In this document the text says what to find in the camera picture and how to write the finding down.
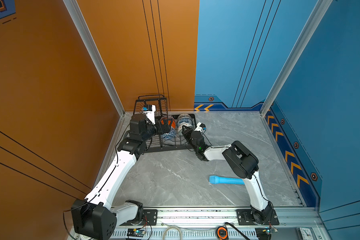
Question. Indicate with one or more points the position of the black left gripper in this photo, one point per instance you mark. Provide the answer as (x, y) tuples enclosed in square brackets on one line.
[(165, 129)]

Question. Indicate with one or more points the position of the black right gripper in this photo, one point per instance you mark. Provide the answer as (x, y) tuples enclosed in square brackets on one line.
[(189, 131)]

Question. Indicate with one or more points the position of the blue geometric patterned bowl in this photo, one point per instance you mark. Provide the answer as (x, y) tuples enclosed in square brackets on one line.
[(170, 135)]

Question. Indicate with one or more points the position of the blue floral white bowl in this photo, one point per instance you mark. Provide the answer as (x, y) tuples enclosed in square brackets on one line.
[(184, 119)]

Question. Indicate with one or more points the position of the orange plastic bowl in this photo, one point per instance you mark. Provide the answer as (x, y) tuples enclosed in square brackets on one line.
[(170, 120)]

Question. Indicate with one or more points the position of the white lattice patterned bowl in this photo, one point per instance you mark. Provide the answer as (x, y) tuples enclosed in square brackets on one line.
[(188, 116)]

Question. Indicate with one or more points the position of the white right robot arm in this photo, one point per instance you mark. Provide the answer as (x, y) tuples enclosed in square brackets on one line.
[(243, 163)]

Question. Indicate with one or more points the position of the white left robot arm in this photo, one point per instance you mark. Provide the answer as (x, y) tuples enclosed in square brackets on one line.
[(94, 216)]

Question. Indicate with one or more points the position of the black metal dish rack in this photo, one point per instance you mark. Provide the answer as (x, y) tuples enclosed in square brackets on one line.
[(157, 144)]

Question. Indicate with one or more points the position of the light blue plastic cylinder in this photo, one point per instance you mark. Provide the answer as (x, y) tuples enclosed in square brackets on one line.
[(213, 179)]

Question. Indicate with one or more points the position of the green circuit board left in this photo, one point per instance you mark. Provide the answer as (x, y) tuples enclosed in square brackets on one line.
[(136, 233)]

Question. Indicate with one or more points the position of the green circuit board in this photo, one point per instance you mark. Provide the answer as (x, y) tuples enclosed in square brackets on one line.
[(136, 233), (270, 230)]

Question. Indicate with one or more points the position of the green circuit board right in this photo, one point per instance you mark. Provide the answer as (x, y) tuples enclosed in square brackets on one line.
[(270, 230)]

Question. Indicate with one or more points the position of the white analog clock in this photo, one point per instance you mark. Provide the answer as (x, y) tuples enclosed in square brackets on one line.
[(305, 234)]

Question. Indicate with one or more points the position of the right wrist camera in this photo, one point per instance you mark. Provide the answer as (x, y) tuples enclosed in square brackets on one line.
[(200, 127)]

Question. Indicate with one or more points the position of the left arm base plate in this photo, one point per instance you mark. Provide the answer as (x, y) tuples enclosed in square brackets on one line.
[(150, 215)]

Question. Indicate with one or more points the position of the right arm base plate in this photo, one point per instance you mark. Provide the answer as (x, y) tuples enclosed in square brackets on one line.
[(245, 218)]

